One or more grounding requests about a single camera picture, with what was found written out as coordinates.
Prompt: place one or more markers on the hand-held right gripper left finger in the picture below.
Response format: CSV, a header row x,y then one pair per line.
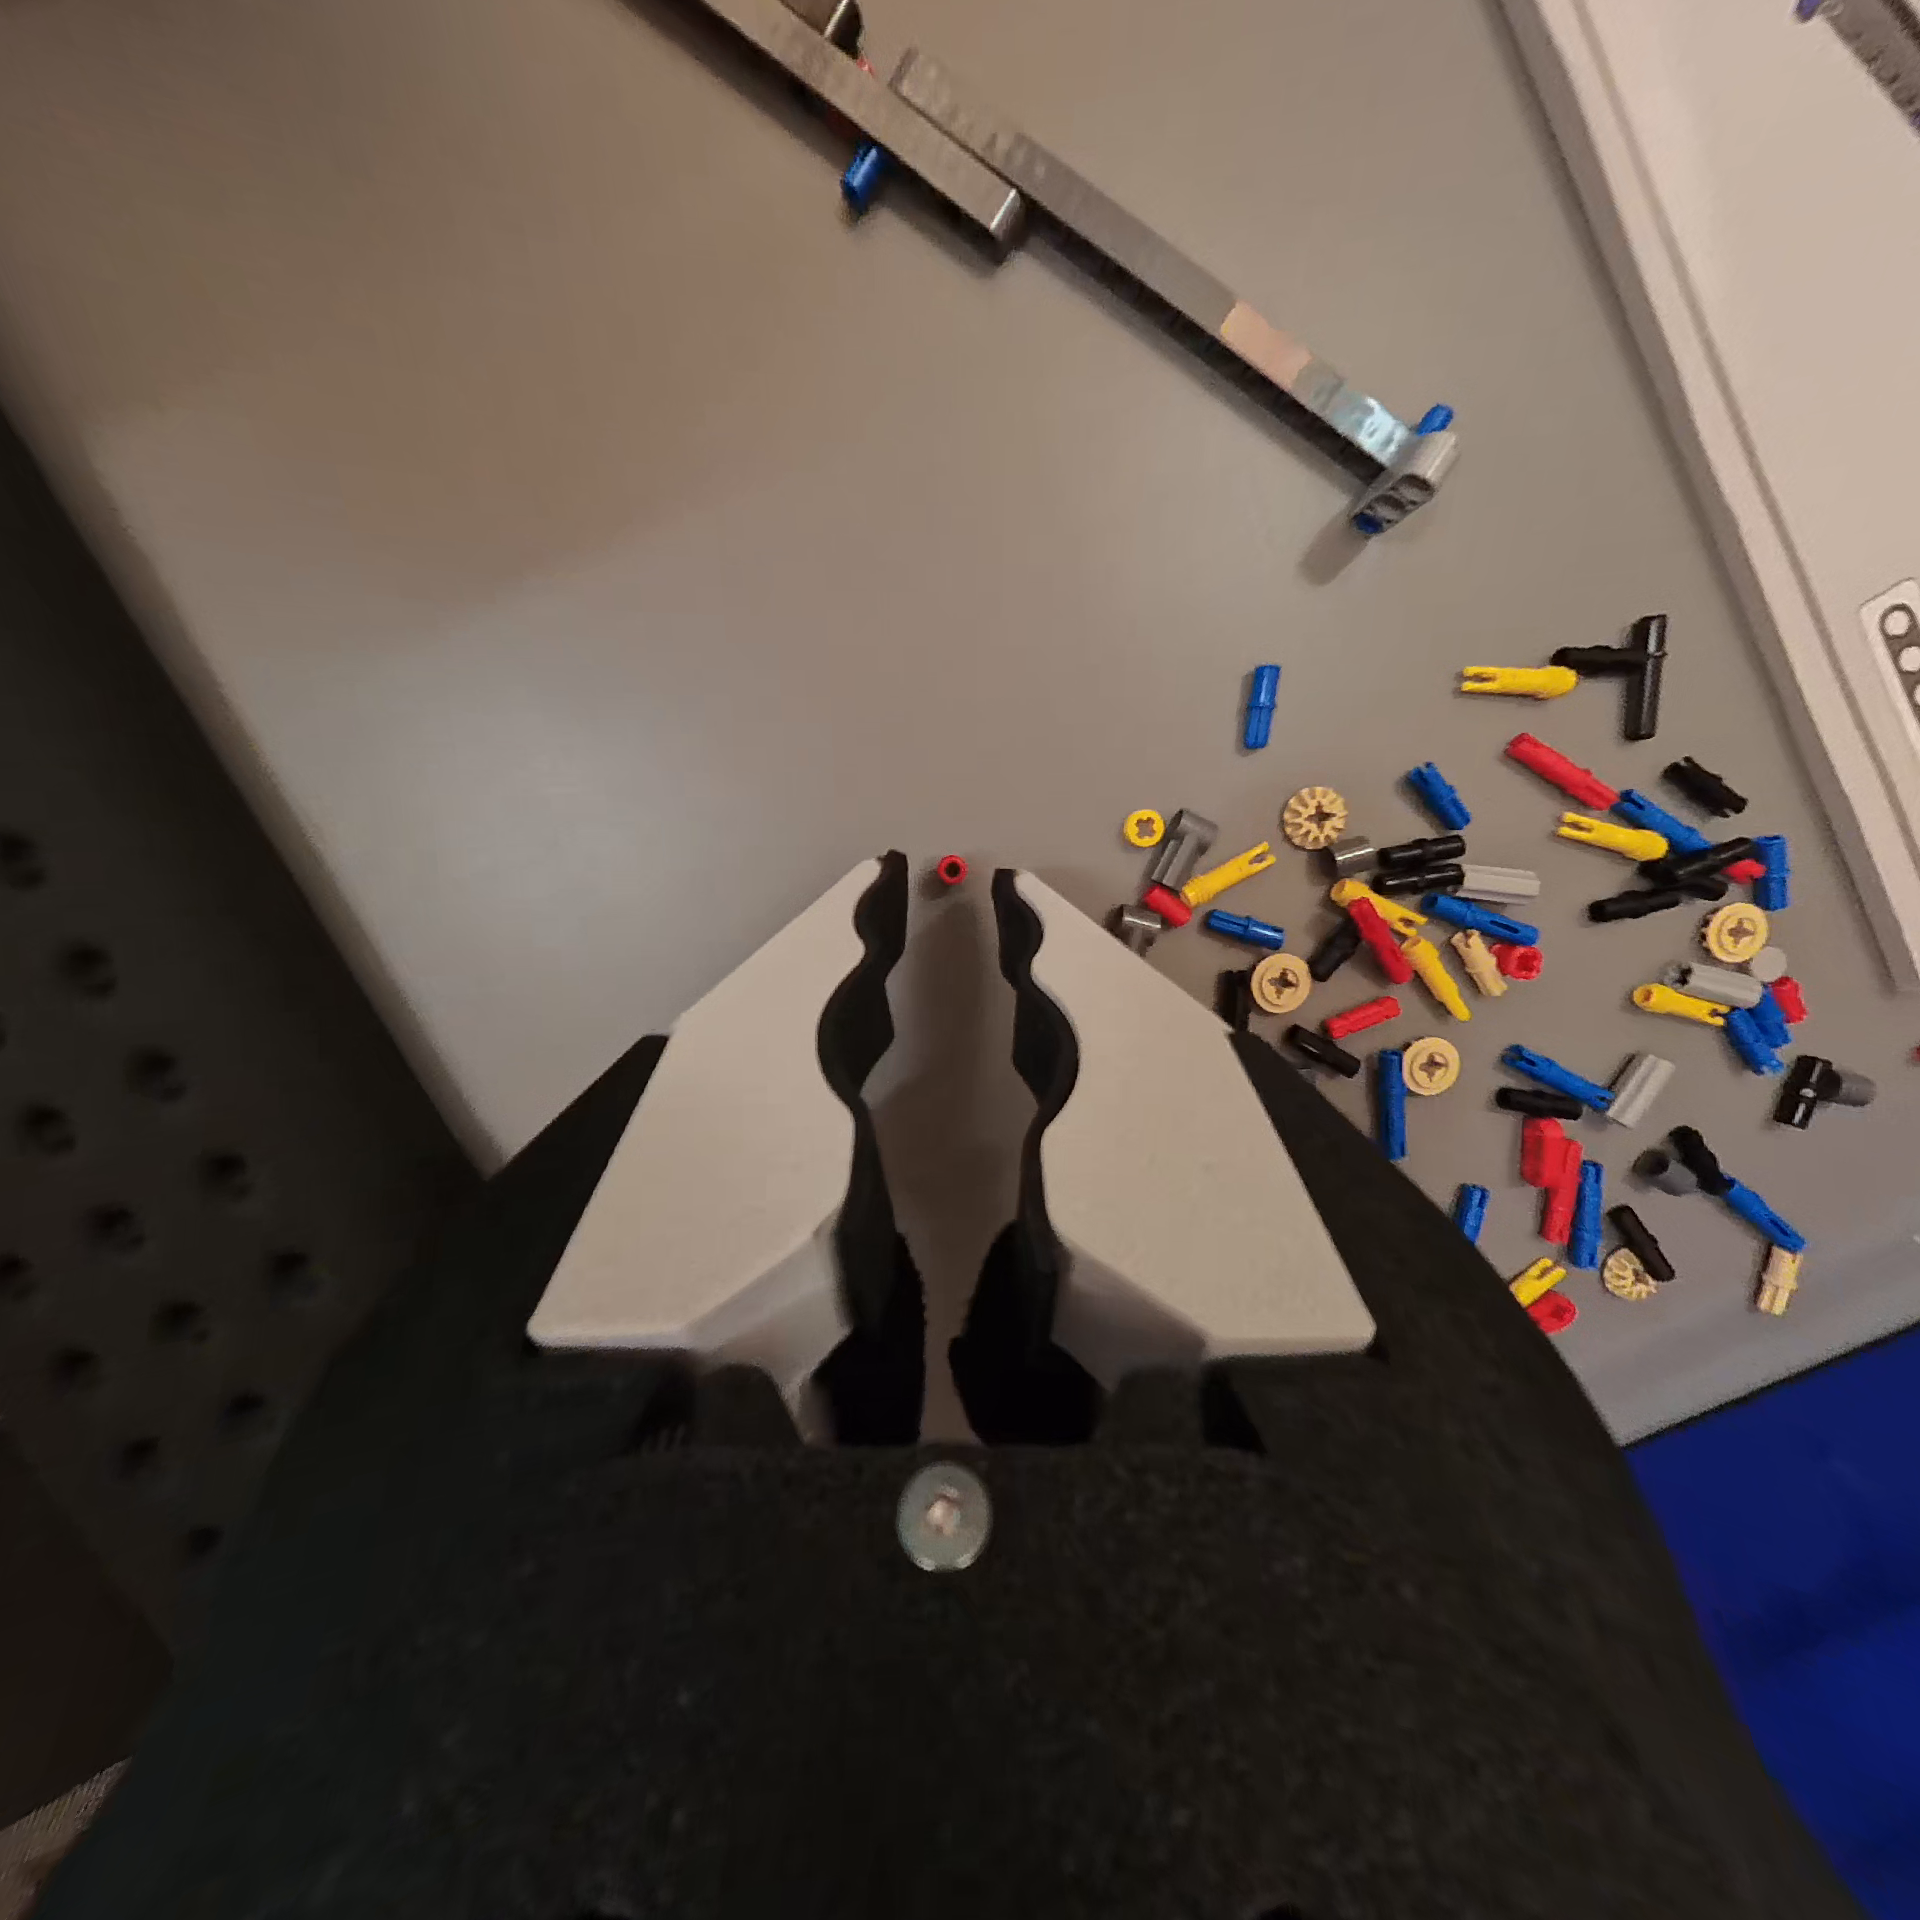
x,y
705,1200

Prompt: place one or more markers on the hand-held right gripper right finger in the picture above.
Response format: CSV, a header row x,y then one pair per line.
x,y
1200,1200

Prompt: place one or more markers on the pile of mixed lego pins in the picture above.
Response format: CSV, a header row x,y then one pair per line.
x,y
1500,930

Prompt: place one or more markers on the long grey lego beam assembly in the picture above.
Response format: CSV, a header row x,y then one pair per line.
x,y
1080,211

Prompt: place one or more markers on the blue plastic bin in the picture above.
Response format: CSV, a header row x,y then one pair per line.
x,y
1800,1650

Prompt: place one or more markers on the open instruction booklet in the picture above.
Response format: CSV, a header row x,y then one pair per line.
x,y
1723,299

